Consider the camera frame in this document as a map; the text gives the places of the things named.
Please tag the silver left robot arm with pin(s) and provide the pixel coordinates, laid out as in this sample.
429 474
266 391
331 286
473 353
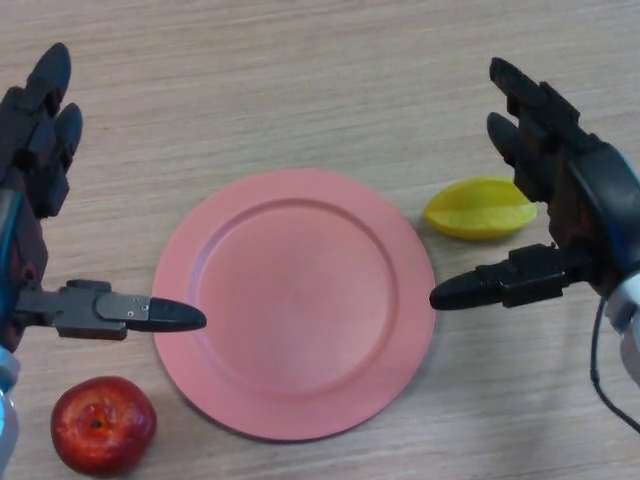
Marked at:
7 400

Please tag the red apple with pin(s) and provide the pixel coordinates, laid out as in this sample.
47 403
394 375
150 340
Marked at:
102 425

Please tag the yellow starfruit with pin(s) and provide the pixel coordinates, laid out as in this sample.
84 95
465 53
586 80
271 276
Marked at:
475 215

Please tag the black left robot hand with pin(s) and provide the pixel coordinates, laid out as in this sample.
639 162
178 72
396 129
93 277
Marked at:
27 260

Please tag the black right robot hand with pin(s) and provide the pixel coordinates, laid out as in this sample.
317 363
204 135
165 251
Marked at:
595 200

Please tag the round pink plate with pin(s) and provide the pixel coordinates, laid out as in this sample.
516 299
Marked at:
295 305

